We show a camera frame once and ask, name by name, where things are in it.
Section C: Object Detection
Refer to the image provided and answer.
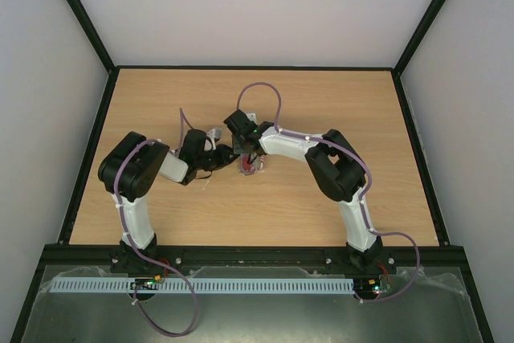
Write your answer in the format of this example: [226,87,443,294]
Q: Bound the red sunglasses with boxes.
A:
[239,154,257,176]

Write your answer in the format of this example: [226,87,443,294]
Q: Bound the flag pattern glasses case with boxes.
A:
[238,153,264,176]

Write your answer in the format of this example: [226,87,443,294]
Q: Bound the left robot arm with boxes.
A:
[98,129,238,274]

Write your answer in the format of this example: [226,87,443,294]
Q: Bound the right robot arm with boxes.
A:
[224,109,382,273]

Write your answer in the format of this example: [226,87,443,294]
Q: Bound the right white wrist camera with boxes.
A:
[247,112,257,123]

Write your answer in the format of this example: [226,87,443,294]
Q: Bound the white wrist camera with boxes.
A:
[206,127,222,149]
[247,112,257,123]

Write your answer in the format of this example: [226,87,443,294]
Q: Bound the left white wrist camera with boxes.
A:
[206,127,222,149]

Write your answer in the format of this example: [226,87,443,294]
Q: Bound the black aluminium frame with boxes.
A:
[7,0,496,343]

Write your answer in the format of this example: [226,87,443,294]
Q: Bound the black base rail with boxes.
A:
[108,244,402,276]

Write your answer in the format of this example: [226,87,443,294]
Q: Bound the light blue slotted cable duct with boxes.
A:
[50,277,354,295]

